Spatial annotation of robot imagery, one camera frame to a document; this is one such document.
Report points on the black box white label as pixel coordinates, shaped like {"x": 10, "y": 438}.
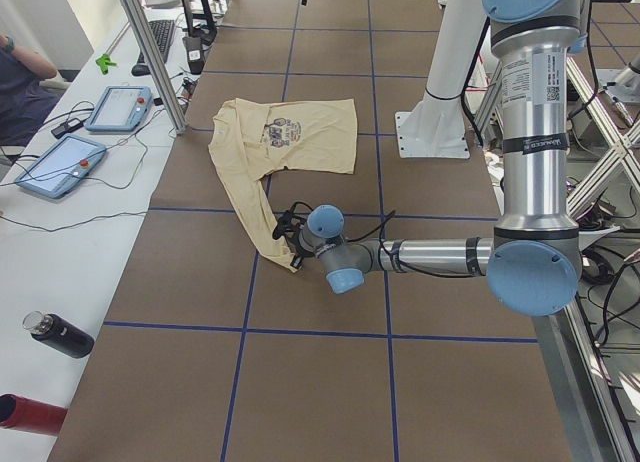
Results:
{"x": 194, "y": 53}

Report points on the black computer mouse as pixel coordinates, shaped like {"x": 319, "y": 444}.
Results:
{"x": 139, "y": 70}

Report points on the near blue teach pendant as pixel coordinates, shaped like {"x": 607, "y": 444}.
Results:
{"x": 62, "y": 167}

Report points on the blue teach pendant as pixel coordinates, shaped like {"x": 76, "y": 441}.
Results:
{"x": 120, "y": 109}
{"x": 62, "y": 167}

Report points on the person in dark shirt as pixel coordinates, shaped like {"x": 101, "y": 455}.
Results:
{"x": 25, "y": 104}

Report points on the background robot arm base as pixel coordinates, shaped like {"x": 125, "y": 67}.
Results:
{"x": 621, "y": 85}

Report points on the black water bottle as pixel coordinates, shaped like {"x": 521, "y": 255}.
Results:
{"x": 59, "y": 334}

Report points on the far blue teach pendant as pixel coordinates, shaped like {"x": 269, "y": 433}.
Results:
{"x": 120, "y": 109}

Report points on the black keyboard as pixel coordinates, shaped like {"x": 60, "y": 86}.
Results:
{"x": 163, "y": 32}

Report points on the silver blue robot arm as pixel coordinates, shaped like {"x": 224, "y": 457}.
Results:
{"x": 532, "y": 261}

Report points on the cream long-sleeve printed shirt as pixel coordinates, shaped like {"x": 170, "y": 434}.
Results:
{"x": 252, "y": 140}

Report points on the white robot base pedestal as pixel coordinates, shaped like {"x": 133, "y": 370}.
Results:
{"x": 435, "y": 127}

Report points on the green plastic clamp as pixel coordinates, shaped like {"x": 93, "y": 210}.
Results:
{"x": 104, "y": 62}

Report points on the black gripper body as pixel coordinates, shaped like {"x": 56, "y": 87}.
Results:
{"x": 299, "y": 252}

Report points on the red cylinder bottle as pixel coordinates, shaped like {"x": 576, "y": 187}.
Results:
{"x": 23, "y": 414}

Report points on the aluminium frame post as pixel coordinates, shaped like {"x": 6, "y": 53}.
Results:
{"x": 148, "y": 46}

